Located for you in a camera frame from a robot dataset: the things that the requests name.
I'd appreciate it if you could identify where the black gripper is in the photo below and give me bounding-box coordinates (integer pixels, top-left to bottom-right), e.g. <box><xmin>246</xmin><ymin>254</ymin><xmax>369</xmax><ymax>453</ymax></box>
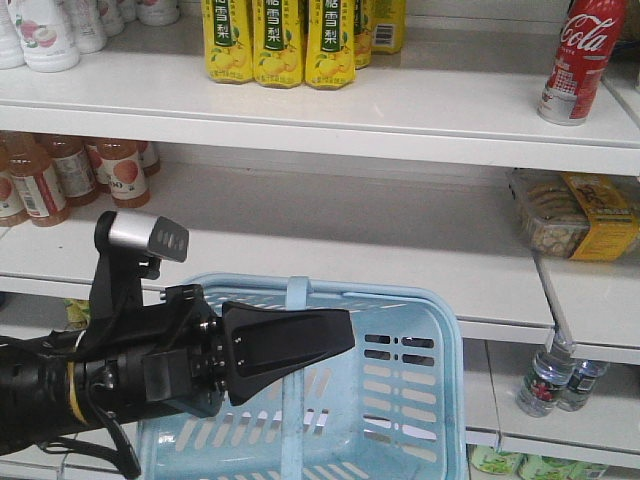
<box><xmin>74</xmin><ymin>284</ymin><xmax>355</xmax><ymax>423</ymax></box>

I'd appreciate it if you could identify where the light blue plastic basket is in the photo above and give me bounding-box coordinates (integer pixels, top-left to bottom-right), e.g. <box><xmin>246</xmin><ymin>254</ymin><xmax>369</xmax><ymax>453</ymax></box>
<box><xmin>137</xmin><ymin>274</ymin><xmax>468</xmax><ymax>479</ymax></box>

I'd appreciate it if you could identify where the red coca-cola aluminium bottle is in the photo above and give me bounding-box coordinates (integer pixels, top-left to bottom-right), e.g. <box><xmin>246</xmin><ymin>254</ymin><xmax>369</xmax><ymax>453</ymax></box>
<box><xmin>537</xmin><ymin>0</ymin><xmax>627</xmax><ymax>126</ymax></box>

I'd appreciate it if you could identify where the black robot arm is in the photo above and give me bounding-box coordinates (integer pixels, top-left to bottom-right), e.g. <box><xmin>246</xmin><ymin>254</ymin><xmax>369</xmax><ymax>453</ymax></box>
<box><xmin>1</xmin><ymin>284</ymin><xmax>355</xmax><ymax>479</ymax></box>

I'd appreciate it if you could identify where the white store shelving unit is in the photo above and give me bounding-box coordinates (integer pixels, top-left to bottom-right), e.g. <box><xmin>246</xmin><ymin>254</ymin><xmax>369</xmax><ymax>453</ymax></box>
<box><xmin>1</xmin><ymin>1</ymin><xmax>639</xmax><ymax>479</ymax></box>

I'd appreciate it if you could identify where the clear water bottle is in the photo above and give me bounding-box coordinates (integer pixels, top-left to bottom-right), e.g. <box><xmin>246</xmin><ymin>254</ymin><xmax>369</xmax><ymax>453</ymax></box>
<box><xmin>516</xmin><ymin>345</ymin><xmax>575</xmax><ymax>418</ymax></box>

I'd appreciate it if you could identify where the yellow pear drink bottle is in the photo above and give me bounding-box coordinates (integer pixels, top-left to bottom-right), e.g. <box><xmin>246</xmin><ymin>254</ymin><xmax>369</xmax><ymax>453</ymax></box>
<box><xmin>201</xmin><ymin>0</ymin><xmax>254</xmax><ymax>84</ymax></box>
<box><xmin>252</xmin><ymin>0</ymin><xmax>304</xmax><ymax>89</ymax></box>
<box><xmin>305</xmin><ymin>0</ymin><xmax>356</xmax><ymax>90</ymax></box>

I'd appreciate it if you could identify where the clear cookie box yellow band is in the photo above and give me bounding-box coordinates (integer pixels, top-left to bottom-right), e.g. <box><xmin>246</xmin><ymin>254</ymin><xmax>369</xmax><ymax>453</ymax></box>
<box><xmin>508</xmin><ymin>169</ymin><xmax>639</xmax><ymax>261</ymax></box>

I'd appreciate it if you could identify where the white peach milk bottle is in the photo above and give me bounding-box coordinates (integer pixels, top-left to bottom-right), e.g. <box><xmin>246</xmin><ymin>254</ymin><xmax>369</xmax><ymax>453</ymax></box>
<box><xmin>7</xmin><ymin>0</ymin><xmax>80</xmax><ymax>73</ymax></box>

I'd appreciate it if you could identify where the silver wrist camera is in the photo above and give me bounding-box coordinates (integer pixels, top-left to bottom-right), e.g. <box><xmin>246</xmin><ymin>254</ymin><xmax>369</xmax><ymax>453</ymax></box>
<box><xmin>94</xmin><ymin>210</ymin><xmax>189</xmax><ymax>263</ymax></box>

